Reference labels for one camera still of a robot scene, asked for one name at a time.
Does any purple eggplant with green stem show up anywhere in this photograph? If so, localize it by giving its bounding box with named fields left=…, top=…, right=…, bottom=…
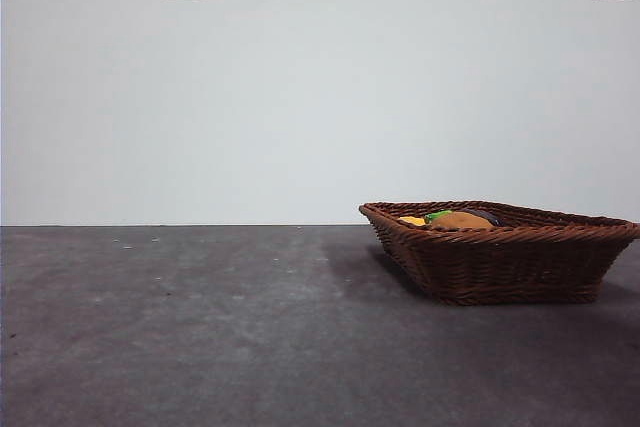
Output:
left=423, top=207, right=501, bottom=228

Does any brown woven wicker basket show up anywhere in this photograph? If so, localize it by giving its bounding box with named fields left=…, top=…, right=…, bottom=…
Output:
left=358, top=200, right=640, bottom=306

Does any brown potato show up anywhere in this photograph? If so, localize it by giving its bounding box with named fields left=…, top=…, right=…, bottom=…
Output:
left=428, top=212, right=494, bottom=232

